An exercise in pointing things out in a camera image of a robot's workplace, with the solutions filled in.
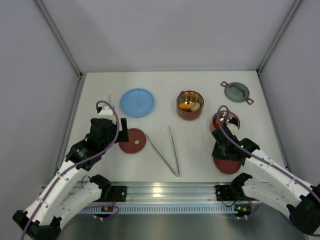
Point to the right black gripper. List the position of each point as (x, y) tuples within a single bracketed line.
[(219, 137)]

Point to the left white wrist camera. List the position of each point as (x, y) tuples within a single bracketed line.
[(106, 112)]

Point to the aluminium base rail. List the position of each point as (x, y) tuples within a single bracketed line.
[(182, 198)]

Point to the dark red lunch container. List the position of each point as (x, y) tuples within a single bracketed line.
[(189, 95)]

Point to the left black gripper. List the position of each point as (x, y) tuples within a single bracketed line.
[(123, 129)]

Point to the dark red lid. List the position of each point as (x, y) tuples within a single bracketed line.
[(136, 141), (227, 167)]

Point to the blue plate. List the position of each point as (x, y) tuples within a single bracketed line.
[(137, 102)]

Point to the metal tongs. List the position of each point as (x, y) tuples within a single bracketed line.
[(177, 170)]

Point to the right dark red lid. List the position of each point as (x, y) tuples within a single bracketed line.
[(227, 167)]

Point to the grey top lid with clasps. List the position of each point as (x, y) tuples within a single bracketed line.
[(237, 92)]

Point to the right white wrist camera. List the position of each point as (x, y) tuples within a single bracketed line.
[(232, 125)]

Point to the left dark red lid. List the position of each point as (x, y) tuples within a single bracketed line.
[(136, 141)]

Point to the beige round food slice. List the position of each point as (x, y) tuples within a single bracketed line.
[(195, 107)]

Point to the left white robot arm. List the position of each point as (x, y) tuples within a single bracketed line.
[(45, 218)]

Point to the pink lunch container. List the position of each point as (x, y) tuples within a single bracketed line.
[(222, 117)]

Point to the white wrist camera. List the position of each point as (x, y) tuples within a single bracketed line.
[(232, 125), (106, 112)]

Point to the orange round food slice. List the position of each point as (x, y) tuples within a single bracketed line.
[(186, 105)]

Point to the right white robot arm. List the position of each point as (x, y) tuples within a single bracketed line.
[(264, 180)]

